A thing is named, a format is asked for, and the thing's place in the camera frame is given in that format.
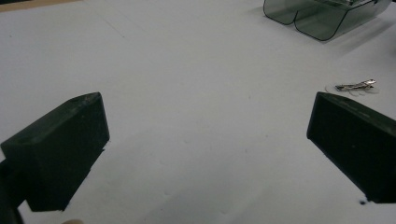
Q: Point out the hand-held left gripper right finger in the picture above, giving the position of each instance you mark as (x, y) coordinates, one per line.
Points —
(355, 143)

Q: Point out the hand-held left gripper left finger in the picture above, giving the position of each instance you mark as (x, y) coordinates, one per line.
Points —
(59, 149)

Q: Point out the silver hair clip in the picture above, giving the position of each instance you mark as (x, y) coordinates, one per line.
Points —
(355, 86)

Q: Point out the transparent grey compartment storage box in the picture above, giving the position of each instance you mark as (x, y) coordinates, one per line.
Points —
(323, 18)

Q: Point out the white table cover sheet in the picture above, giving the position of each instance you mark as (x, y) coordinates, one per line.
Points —
(199, 93)

